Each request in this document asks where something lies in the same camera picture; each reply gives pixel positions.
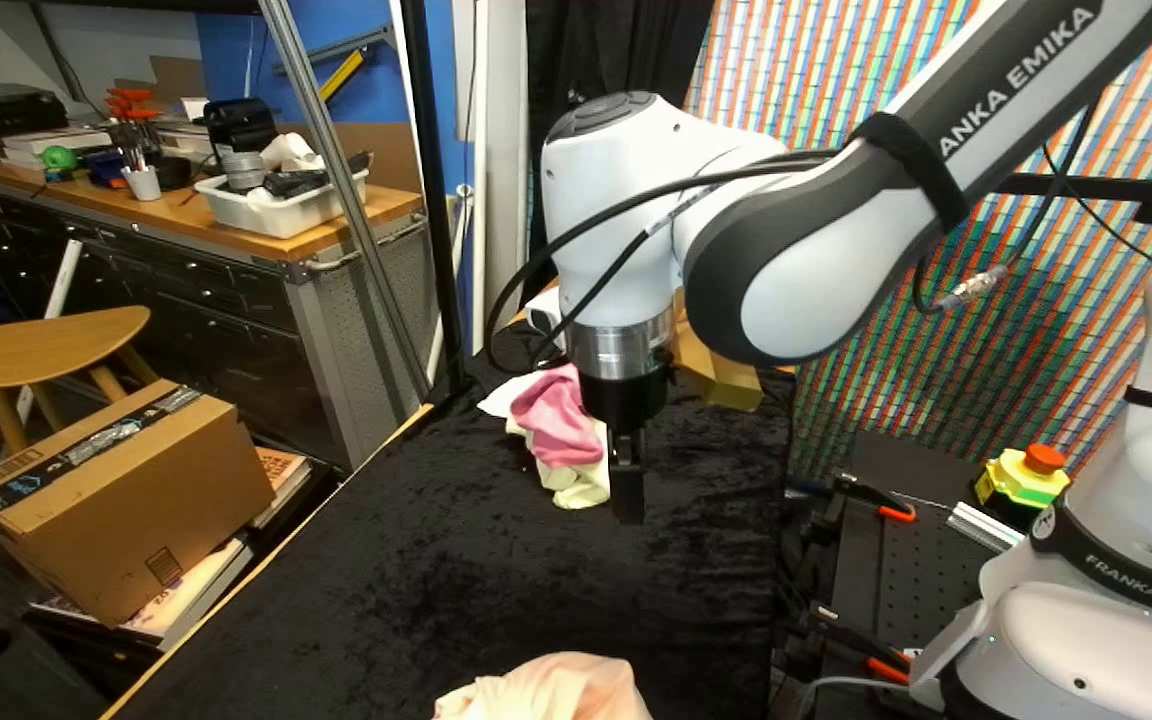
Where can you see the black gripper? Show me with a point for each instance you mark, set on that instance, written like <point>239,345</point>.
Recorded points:
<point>625,405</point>

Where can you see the pale green white cloth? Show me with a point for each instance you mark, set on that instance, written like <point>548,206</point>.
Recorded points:
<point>570,488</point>

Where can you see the cream beige shirt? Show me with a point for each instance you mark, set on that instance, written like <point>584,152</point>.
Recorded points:
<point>553,685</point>

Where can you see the pink cloth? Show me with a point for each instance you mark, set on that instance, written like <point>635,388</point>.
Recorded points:
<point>553,422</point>

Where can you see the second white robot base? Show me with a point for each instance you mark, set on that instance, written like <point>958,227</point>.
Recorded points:
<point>1065,619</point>

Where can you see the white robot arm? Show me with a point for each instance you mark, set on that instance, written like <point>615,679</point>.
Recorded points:
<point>776,263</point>

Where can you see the black velvet table cloth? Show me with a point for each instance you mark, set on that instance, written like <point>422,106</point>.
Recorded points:
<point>446,560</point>

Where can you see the wooden workbench with drawers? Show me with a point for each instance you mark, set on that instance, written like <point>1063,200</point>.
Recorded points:
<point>320,350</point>

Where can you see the emergency stop button yellow red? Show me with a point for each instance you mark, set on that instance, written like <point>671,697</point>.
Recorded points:
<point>1027,478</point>

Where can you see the white tray with items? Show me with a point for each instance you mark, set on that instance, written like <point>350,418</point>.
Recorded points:
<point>268,212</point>

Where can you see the silver diagonal metal pole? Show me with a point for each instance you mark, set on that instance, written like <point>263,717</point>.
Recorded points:
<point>337,174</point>

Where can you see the brown cardboard box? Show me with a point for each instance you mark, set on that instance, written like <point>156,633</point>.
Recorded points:
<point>116,506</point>

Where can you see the wooden stool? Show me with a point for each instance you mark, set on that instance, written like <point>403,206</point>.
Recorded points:
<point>32,352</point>

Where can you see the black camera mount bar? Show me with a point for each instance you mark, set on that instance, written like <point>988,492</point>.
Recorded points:
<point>1132,190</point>

